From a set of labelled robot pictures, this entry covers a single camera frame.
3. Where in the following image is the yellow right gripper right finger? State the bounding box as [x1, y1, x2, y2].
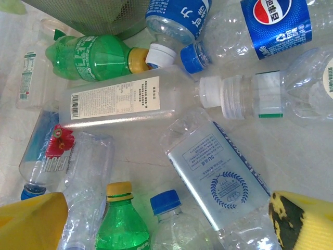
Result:
[268, 191, 333, 250]

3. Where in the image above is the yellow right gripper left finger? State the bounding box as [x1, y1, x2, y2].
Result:
[0, 192, 69, 250]

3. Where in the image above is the green Sprite bottle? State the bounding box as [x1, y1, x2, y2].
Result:
[44, 35, 151, 83]
[94, 181, 151, 250]

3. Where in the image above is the clear bottle white green label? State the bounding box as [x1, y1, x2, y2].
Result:
[220, 46, 333, 128]

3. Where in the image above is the square clear bottle white label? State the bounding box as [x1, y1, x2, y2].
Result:
[57, 65, 223, 131]

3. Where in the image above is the clear Pepsi bottle blue cap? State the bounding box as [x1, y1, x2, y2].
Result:
[180, 0, 333, 75]

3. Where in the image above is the green bin liner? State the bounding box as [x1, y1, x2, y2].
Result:
[53, 28, 66, 42]

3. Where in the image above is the grey mesh bin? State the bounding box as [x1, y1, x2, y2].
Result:
[22, 0, 154, 41]

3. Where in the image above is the clear bottle red flower label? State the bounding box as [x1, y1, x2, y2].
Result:
[18, 109, 79, 201]

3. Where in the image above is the crushed clear bottle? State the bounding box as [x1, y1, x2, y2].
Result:
[58, 131, 115, 250]

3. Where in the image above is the clear bottle silver blue label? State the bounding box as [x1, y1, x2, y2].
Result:
[160, 108, 283, 250]

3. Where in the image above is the clear bottle white nutrition label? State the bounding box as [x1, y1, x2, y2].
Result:
[14, 18, 68, 110]

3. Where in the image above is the blue label bottle white cap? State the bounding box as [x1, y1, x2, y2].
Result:
[145, 0, 213, 69]

